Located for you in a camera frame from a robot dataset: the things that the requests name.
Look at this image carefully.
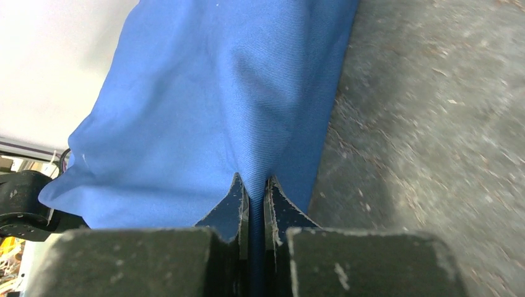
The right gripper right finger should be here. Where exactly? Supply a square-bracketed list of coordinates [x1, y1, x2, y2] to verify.
[264, 178, 468, 296]

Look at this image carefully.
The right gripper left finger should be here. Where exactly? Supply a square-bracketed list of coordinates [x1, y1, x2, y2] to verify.
[26, 175, 249, 297]

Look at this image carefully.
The blue surgical drape cloth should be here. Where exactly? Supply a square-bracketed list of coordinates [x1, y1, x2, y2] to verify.
[38, 1, 358, 296]

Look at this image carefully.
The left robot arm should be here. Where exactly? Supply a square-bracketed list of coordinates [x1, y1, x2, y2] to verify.
[1, 170, 87, 242]

